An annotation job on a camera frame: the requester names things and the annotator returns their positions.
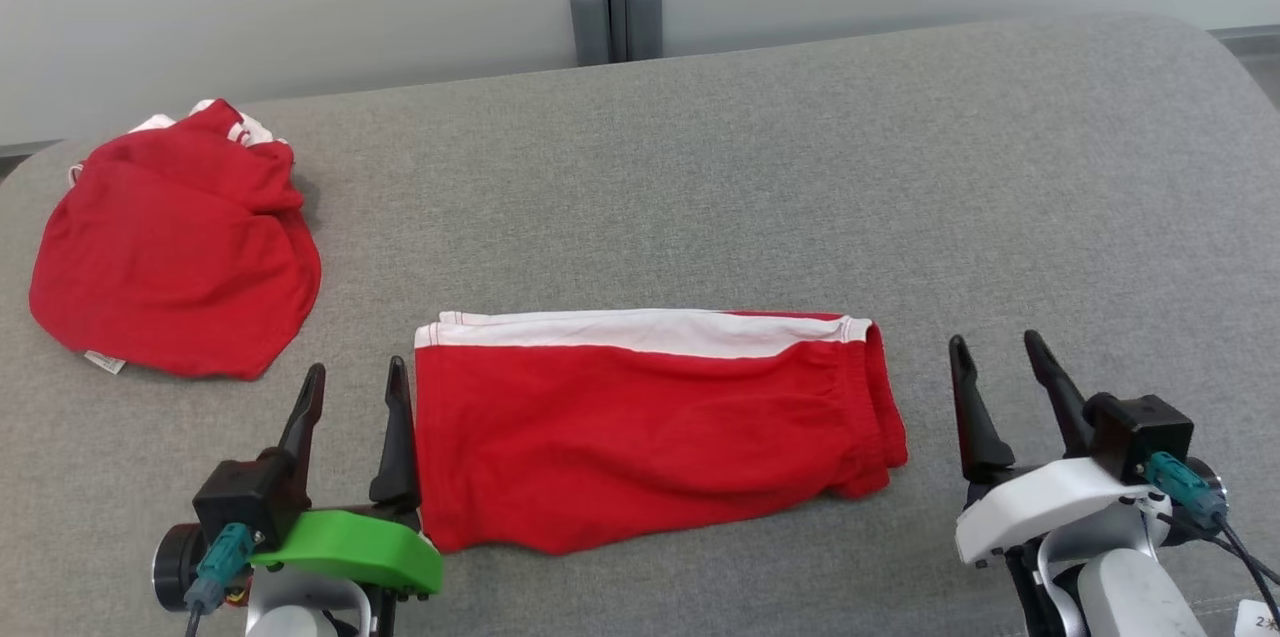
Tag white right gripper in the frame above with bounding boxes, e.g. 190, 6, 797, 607
948, 329, 1171, 568

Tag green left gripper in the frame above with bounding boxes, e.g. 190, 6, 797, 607
250, 356, 444, 598

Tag red jersey with white sleeves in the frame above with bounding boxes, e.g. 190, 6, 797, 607
28, 98, 323, 382

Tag red shorts with white stripe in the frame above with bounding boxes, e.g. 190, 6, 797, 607
413, 309, 909, 556

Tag white paper label tag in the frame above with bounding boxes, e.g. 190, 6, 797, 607
1235, 599, 1280, 637

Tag black cable with teal plug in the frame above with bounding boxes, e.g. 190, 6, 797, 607
183, 522, 257, 637
1145, 452, 1280, 628

